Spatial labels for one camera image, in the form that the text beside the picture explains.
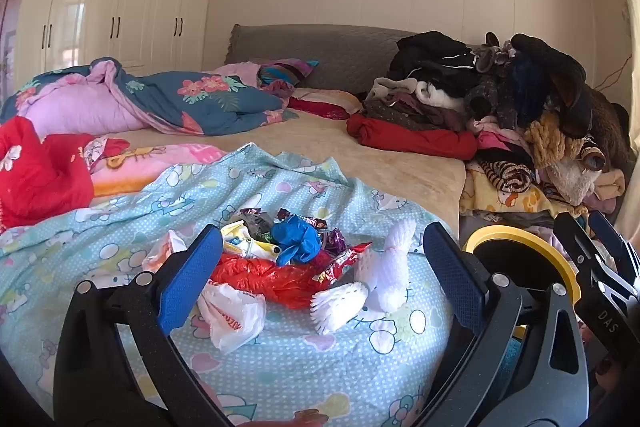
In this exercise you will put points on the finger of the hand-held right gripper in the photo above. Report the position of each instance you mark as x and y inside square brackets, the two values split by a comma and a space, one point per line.
[615, 242]
[595, 292]

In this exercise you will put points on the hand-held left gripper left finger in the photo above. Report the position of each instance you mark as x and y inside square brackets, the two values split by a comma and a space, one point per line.
[190, 277]

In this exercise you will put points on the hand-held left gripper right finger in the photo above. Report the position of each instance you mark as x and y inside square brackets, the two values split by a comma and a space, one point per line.
[452, 272]

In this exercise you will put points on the white orange plastic bag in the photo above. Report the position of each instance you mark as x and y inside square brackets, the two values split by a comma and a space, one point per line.
[162, 252]

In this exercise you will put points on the white red printed plastic bag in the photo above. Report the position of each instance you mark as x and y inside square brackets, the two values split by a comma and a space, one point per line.
[232, 317]

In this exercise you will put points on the yellow white packet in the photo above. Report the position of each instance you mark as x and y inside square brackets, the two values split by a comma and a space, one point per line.
[245, 247]

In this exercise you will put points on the tall white foam fruit net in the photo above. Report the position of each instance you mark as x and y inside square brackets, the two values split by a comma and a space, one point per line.
[390, 267]

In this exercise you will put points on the yellow rimmed black trash bin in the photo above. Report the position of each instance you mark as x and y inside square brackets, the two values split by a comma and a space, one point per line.
[510, 234]

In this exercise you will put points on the dark foil wrapper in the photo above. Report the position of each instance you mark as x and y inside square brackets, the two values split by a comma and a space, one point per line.
[257, 222]

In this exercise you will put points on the red snack wrapper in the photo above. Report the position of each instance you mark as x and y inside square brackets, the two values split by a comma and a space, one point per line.
[345, 259]

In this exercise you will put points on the blue plastic bag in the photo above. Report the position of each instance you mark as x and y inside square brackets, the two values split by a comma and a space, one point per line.
[297, 239]

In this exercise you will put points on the short white foam fruit net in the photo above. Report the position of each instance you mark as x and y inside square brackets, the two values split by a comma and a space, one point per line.
[337, 307]

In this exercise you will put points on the purple candy wrapper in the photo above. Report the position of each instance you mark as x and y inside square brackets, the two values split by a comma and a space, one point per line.
[334, 241]

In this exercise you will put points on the small dark red wrapper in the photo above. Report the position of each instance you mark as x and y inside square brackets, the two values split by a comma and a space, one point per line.
[310, 222]

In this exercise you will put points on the beige towel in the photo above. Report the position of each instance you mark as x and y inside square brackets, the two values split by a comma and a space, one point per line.
[607, 189]

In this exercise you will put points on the light blue cartoon blanket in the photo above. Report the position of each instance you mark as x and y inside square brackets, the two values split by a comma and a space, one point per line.
[150, 217]

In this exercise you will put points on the white fuzzy garment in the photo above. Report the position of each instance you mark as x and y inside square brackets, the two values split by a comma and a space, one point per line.
[570, 182]

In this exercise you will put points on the yellow cartoon blanket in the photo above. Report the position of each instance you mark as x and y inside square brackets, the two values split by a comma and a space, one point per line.
[490, 202]

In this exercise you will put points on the brown patterned sleeve cuff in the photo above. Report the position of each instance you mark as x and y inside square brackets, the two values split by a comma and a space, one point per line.
[592, 154]

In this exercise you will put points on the brown striped garment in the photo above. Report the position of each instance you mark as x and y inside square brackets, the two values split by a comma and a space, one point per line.
[510, 177]

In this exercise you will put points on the brown plush garment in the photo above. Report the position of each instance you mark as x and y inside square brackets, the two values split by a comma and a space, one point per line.
[610, 122]

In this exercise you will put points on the pink cartoon blanket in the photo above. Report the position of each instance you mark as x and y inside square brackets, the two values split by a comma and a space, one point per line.
[150, 162]

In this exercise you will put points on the tan fuzzy garment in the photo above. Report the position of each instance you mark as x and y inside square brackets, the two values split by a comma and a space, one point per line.
[547, 139]

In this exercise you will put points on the folded red garment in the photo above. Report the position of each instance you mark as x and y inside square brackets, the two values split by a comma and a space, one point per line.
[415, 139]

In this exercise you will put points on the pink garment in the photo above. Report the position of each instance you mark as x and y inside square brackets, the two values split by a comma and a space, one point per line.
[500, 137]

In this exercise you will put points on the bed with beige sheet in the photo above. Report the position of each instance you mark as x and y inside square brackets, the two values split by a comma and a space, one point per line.
[350, 147]

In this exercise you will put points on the maroon dotted garment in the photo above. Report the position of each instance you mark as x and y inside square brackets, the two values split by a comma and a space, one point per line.
[400, 114]

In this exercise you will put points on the blue floral quilt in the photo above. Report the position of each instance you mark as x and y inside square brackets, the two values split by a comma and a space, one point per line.
[200, 99]

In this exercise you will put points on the cream white garment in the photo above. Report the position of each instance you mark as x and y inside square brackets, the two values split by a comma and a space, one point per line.
[435, 94]

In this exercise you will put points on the grey fuzzy garment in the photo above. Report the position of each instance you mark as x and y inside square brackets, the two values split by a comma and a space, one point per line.
[487, 97]

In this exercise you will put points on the red floral cloth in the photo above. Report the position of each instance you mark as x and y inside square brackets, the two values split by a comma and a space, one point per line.
[45, 172]

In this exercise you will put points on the dark blue fuzzy garment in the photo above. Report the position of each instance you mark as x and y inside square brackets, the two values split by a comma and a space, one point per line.
[525, 87]

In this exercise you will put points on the cream curtain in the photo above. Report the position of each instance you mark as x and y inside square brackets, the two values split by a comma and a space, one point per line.
[630, 57]

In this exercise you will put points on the black fleece lined garment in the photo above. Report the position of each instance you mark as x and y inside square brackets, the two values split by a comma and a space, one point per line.
[555, 62]

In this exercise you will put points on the pink pillow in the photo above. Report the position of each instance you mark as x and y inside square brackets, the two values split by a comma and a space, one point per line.
[235, 74]

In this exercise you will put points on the crimson cloth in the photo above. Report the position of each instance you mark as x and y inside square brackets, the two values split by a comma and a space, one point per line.
[320, 108]

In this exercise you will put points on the black jacket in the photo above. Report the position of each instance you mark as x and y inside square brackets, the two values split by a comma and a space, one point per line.
[430, 54]

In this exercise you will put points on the striped colourful pillow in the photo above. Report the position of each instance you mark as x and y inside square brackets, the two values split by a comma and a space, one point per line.
[285, 72]

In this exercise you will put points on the grey padded headboard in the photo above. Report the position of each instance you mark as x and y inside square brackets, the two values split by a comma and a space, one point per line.
[340, 52]

